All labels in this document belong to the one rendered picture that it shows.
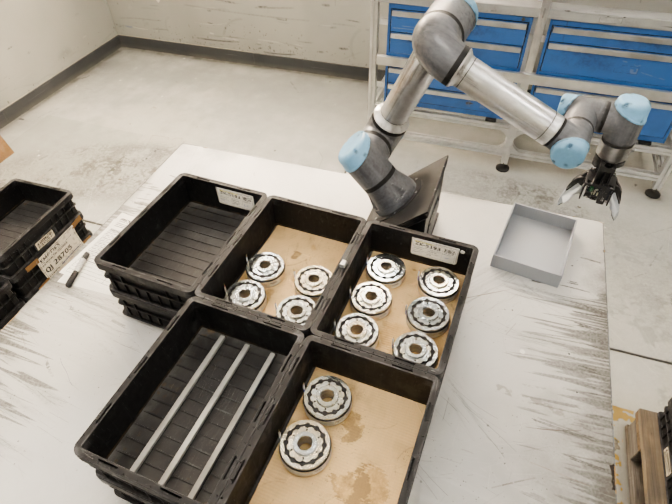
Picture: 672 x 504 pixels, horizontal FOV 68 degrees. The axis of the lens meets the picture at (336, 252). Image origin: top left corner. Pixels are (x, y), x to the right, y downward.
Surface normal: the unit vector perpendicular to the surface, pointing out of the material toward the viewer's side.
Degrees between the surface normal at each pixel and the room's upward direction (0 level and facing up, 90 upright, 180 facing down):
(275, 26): 90
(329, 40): 90
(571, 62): 90
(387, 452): 0
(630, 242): 0
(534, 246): 0
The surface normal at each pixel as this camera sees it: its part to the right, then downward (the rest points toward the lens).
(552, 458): -0.02, -0.70
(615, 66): -0.32, 0.68
